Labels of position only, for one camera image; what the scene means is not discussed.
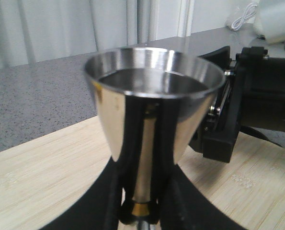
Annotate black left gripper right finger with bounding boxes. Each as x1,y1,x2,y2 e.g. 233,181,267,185
156,99,243,230

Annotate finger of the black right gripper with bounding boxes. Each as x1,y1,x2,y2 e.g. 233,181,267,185
198,46,230,71

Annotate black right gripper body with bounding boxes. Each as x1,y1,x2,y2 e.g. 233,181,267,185
189,46,285,163

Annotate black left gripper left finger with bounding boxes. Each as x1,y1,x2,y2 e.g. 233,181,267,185
43,96,142,230

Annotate steel double jigger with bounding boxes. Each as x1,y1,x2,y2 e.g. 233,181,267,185
84,47,226,225

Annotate white appliance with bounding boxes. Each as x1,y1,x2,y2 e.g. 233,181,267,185
253,0,285,44

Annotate light wooden cutting board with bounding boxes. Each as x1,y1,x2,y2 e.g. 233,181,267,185
0,117,285,230

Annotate grey curtain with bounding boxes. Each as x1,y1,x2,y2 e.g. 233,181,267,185
0,0,162,71

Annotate white cable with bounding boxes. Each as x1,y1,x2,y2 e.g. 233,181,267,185
229,2,259,32

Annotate white door frame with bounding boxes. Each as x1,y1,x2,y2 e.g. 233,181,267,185
156,0,195,40

